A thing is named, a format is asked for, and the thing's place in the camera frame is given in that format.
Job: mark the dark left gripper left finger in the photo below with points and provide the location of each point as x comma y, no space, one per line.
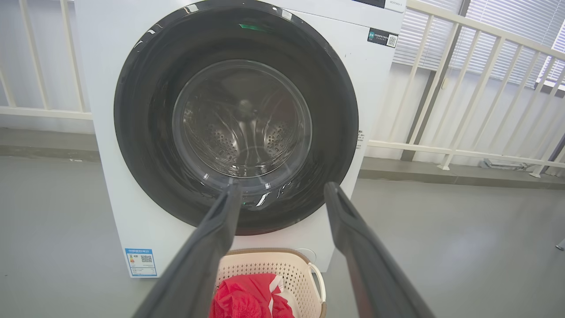
198,274

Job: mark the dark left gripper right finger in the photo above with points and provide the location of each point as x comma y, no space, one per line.
375,274

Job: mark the red and white garment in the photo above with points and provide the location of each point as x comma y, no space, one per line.
247,296

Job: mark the washing machine round door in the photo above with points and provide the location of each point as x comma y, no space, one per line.
141,132

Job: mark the cream laundry basket brown rim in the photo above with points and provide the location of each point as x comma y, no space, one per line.
291,269

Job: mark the white front-load washing machine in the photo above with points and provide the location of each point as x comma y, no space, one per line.
101,132

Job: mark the white railing fence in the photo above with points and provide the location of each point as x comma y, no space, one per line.
459,153
44,112

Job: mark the white window blinds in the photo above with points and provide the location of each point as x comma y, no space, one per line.
507,39

